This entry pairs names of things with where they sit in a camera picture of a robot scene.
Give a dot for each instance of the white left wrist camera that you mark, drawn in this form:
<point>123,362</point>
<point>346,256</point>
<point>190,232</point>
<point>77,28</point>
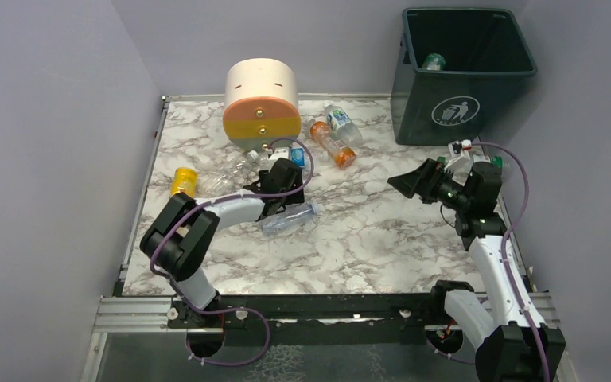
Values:
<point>272,155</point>

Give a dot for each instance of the clear bottle blue label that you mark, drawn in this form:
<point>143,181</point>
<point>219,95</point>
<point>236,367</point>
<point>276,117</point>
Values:
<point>298,156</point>

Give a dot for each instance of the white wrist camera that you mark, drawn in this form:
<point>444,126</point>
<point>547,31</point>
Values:
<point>460,160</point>
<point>272,155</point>

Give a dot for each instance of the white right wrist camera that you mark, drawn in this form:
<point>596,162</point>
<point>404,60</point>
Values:
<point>460,160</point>

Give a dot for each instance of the crushed clear bottle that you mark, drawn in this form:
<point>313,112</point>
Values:
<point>228,177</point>

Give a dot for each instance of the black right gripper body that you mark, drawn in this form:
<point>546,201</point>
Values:
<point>430,182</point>

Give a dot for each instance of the clear bottle green-white label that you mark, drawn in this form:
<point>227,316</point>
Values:
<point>343,126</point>

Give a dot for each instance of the green tea bottle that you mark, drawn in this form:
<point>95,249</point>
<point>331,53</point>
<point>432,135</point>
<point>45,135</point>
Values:
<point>434,62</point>

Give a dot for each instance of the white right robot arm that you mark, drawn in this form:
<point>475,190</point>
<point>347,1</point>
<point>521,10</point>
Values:
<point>512,340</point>

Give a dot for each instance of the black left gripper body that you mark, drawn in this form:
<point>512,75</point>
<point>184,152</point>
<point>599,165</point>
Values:
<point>266,194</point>

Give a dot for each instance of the dark green trash bin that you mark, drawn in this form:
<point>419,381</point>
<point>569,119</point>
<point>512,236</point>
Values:
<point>488,63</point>

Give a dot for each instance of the black front mounting rail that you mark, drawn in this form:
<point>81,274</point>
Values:
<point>319,319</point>

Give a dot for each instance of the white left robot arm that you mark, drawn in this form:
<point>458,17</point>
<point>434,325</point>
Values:
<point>178,240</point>

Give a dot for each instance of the round pastel drawer cabinet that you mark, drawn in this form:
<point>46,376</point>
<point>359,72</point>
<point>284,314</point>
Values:
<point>260,103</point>

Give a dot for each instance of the clear bottle purple label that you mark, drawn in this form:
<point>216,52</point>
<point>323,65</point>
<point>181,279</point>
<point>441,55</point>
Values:
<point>292,216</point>

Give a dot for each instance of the yellow drink bottle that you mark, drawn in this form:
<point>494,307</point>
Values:
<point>184,181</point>

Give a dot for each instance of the orange juice bottle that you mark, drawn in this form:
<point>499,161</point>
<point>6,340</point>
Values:
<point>323,135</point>

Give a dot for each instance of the clear bottle green cap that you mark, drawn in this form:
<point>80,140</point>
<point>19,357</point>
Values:
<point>497,161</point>

